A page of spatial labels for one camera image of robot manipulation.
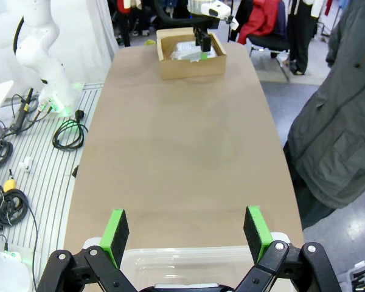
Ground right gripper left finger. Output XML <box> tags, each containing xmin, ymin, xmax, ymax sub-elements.
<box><xmin>36</xmin><ymin>208</ymin><xmax>140</xmax><ymax>292</ymax></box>

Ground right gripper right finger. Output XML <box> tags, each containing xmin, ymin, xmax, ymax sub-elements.
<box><xmin>233</xmin><ymin>205</ymin><xmax>344</xmax><ymax>292</ymax></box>

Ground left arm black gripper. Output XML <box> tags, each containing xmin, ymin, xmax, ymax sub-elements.
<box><xmin>193</xmin><ymin>26</ymin><xmax>213</xmax><ymax>60</ymax></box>

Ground open brown cardboard box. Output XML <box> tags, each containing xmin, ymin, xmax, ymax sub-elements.
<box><xmin>156</xmin><ymin>27</ymin><xmax>228</xmax><ymax>82</ymax></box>

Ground red jacket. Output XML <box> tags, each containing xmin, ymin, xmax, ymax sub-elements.
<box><xmin>237</xmin><ymin>0</ymin><xmax>288</xmax><ymax>46</ymax></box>

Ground black office chair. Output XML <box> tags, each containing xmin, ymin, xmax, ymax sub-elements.
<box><xmin>248</xmin><ymin>30</ymin><xmax>291</xmax><ymax>60</ymax></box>

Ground standing figure dark clothes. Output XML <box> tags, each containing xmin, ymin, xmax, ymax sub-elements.
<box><xmin>115</xmin><ymin>0</ymin><xmax>151</xmax><ymax>48</ymax></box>

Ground clear plastic container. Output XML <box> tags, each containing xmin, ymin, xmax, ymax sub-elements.
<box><xmin>121</xmin><ymin>245</ymin><xmax>264</xmax><ymax>292</ymax></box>

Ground grey ribbed metal platform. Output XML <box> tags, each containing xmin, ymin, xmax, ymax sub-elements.
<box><xmin>0</xmin><ymin>82</ymin><xmax>104</xmax><ymax>292</ymax></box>

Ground standing figure black trousers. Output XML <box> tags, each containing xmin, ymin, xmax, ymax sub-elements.
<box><xmin>287</xmin><ymin>0</ymin><xmax>314</xmax><ymax>75</ymax></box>

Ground clear tool bin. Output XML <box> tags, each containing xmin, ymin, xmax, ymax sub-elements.
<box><xmin>337</xmin><ymin>260</ymin><xmax>365</xmax><ymax>292</ymax></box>

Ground yellow plug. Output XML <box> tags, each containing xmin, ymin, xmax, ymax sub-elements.
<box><xmin>3</xmin><ymin>178</ymin><xmax>18</xmax><ymax>193</ymax></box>

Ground person in grey jacket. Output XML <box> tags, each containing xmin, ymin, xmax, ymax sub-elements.
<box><xmin>287</xmin><ymin>0</ymin><xmax>365</xmax><ymax>231</ymax></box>

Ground black handheld connector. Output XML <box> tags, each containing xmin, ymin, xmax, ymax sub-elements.
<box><xmin>10</xmin><ymin>87</ymin><xmax>34</xmax><ymax>133</ymax></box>

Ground left arm black hose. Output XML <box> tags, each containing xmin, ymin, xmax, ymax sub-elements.
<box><xmin>153</xmin><ymin>0</ymin><xmax>214</xmax><ymax>29</ymax></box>

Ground thick black cable coil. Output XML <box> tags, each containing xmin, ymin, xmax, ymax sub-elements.
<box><xmin>0</xmin><ymin>187</ymin><xmax>30</xmax><ymax>228</ymax></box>

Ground black cable with plug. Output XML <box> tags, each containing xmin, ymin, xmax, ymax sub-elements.
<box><xmin>52</xmin><ymin>109</ymin><xmax>89</xmax><ymax>150</ymax></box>

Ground thin black cable coil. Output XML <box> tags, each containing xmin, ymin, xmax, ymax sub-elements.
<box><xmin>0</xmin><ymin>139</ymin><xmax>15</xmax><ymax>168</ymax></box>

